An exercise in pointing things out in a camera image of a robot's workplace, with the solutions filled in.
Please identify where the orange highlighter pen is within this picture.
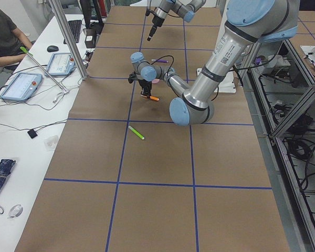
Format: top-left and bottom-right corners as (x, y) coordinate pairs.
(141, 95), (160, 101)

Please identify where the purple highlighter pen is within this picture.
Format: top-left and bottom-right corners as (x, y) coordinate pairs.
(151, 59), (169, 64)

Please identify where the green highlighter pen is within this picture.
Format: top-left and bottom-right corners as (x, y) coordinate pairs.
(128, 125), (145, 140)

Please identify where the pink mesh pen holder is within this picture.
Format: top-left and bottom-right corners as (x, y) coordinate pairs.
(152, 79), (160, 84)

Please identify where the black keyboard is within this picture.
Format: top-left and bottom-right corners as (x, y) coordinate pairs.
(68, 19), (82, 43)

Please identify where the far blue teach pendant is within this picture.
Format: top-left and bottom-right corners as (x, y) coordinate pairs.
(45, 52), (76, 77)

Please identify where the blue teach pendant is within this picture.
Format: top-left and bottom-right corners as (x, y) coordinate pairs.
(45, 52), (76, 77)
(0, 72), (43, 101)

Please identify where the black computer mouse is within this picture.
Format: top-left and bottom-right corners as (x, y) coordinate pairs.
(47, 45), (59, 53)

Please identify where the clear plastic bag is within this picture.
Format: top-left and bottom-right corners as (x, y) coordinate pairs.
(44, 135), (59, 151)

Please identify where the small black square device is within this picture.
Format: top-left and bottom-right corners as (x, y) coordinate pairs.
(27, 129), (38, 139)

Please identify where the near blue teach pendant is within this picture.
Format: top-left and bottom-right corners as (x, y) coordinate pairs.
(0, 72), (43, 101)

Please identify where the person in dark shirt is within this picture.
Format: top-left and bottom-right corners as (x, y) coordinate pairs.
(0, 9), (33, 70)

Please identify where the folded blue umbrella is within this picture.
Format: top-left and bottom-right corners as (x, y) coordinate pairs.
(0, 159), (16, 215)

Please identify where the clear oval tape dispenser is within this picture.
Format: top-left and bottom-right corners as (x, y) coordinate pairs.
(7, 204), (24, 219)

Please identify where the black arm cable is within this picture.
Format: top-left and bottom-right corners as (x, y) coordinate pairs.
(154, 54), (175, 77)

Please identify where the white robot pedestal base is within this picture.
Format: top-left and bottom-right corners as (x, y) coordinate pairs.
(196, 0), (254, 94)

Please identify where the aluminium frame post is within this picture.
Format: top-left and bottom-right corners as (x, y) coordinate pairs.
(49, 0), (87, 80)

